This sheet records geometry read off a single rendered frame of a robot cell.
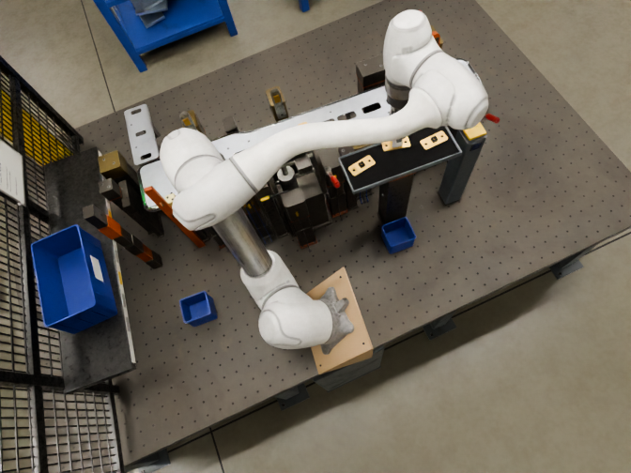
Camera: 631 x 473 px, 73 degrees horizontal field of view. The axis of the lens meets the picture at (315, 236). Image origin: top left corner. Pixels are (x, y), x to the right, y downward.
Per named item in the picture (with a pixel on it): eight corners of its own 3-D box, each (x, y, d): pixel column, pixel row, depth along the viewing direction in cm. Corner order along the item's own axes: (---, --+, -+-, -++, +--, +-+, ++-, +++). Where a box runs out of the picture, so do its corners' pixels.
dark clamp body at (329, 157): (341, 195, 187) (334, 144, 152) (350, 218, 182) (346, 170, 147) (325, 201, 186) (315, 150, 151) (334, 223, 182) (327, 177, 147)
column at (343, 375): (380, 367, 223) (386, 348, 163) (327, 392, 221) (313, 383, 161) (355, 314, 236) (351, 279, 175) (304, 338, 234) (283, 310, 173)
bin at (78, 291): (100, 237, 153) (77, 222, 141) (118, 314, 141) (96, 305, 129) (55, 257, 152) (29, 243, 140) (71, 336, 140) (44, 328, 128)
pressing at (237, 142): (460, 52, 173) (461, 49, 172) (487, 92, 164) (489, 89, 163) (136, 167, 168) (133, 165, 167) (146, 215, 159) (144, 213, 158)
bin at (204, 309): (212, 296, 175) (205, 289, 166) (219, 318, 171) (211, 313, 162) (187, 305, 174) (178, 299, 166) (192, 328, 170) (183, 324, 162)
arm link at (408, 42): (373, 70, 106) (407, 102, 101) (374, 16, 92) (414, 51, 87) (407, 49, 108) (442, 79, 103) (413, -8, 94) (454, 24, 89)
